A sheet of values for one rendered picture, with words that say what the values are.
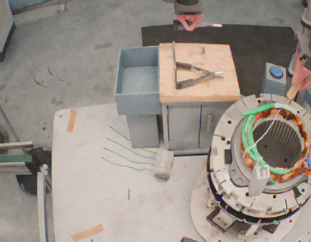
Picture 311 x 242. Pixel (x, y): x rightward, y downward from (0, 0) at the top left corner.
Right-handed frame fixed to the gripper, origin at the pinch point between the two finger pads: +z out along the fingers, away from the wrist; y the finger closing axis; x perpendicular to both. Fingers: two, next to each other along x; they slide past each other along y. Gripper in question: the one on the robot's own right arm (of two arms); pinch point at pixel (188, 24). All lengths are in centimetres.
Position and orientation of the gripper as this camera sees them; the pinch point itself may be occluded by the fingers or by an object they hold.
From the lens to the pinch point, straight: 92.4
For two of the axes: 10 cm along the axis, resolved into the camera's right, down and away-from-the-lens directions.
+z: 0.7, 5.6, 8.2
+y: 0.1, 8.2, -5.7
